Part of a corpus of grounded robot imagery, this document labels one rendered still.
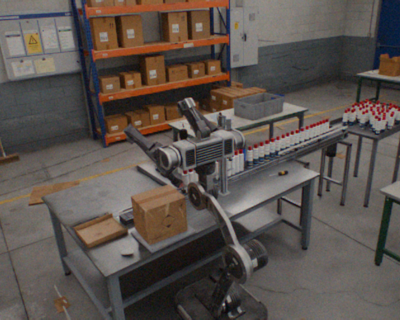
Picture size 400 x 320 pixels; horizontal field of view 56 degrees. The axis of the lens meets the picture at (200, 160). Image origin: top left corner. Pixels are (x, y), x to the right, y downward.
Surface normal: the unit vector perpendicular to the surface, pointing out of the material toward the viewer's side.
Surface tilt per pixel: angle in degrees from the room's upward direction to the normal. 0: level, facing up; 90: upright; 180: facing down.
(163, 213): 90
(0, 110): 90
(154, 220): 90
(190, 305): 0
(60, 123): 90
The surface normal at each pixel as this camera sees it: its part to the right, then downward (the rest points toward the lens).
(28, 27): 0.54, 0.32
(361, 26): -0.84, 0.26
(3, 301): -0.04, -0.91
